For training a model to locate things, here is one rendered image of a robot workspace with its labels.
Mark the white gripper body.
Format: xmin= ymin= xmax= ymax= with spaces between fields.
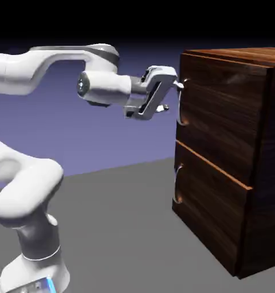
xmin=124 ymin=65 xmax=179 ymax=121

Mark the large dark wood door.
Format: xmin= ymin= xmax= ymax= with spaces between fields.
xmin=175 ymin=53 xmax=274 ymax=185

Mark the dark wood cabinet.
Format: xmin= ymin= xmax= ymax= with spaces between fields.
xmin=171 ymin=47 xmax=275 ymax=279

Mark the small dark wood door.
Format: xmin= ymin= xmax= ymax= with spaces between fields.
xmin=171 ymin=141 xmax=253 ymax=277

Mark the long curved metal handle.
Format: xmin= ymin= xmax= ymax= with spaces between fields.
xmin=176 ymin=78 xmax=190 ymax=126

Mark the short curved metal handle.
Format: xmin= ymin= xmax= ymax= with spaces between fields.
xmin=172 ymin=164 xmax=184 ymax=204

